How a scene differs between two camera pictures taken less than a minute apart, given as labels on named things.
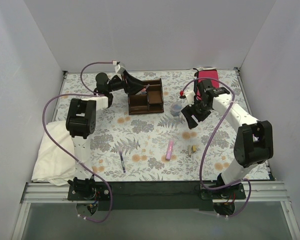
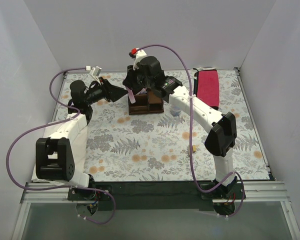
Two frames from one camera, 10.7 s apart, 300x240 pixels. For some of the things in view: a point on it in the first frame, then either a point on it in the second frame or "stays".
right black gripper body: x=193 y=110 -> x=129 y=81
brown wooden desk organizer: x=151 y=102 stays
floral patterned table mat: x=161 y=147 stays
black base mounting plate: x=156 y=195 stays
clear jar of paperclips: x=176 y=108 stays
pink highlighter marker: x=169 y=151 -> x=131 y=95
